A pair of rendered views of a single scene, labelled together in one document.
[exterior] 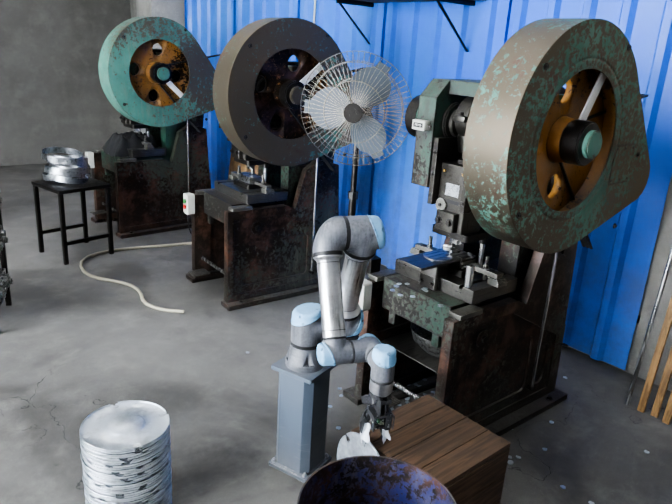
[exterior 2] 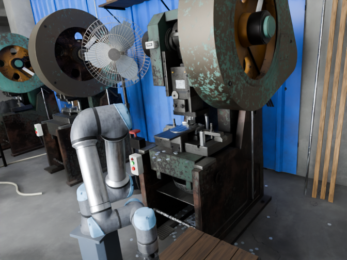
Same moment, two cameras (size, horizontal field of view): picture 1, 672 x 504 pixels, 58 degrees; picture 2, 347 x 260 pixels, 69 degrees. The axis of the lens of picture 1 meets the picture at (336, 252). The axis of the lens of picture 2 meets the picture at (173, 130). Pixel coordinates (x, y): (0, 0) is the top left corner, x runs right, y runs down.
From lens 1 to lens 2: 101 cm
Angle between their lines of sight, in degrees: 7
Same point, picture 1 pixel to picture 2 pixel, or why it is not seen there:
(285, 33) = (67, 17)
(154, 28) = (8, 39)
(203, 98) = not seen: hidden behind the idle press
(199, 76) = not seen: hidden behind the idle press
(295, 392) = (91, 250)
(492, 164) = (203, 45)
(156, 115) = (19, 86)
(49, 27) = not seen: outside the picture
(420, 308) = (174, 165)
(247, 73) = (47, 43)
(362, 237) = (110, 121)
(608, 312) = (281, 144)
